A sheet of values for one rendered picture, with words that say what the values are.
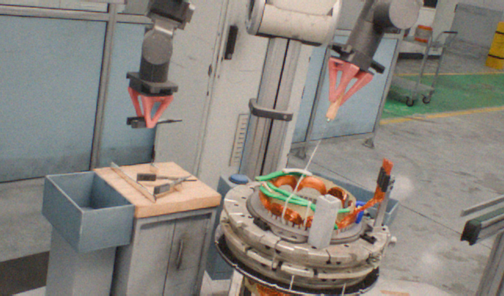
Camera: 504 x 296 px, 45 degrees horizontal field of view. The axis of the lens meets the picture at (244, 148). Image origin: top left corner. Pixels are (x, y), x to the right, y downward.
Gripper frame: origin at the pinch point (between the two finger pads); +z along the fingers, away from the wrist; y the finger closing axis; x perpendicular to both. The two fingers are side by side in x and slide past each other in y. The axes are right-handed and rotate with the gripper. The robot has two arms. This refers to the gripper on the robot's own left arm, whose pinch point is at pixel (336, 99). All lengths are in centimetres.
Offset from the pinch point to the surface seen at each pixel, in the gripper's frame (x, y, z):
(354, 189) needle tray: 20.1, 34.4, 15.0
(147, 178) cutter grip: 22.6, -17.1, 29.5
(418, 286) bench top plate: 17, 69, 32
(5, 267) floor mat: 177, 16, 116
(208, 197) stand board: 17.4, -5.3, 28.3
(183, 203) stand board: 16.3, -10.9, 30.8
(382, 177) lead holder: -8.4, 10.7, 9.5
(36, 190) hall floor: 258, 42, 100
